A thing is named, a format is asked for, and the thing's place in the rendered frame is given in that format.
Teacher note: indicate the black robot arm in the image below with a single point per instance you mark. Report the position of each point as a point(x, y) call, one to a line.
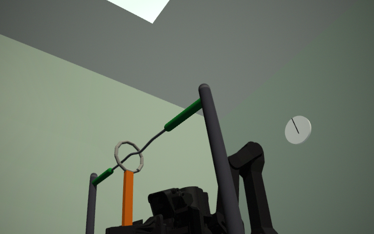
point(247, 162)

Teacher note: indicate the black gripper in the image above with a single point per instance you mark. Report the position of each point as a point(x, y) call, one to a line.
point(192, 222)

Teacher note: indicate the grey loop with orange handle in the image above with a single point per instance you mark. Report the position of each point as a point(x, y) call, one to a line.
point(128, 183)

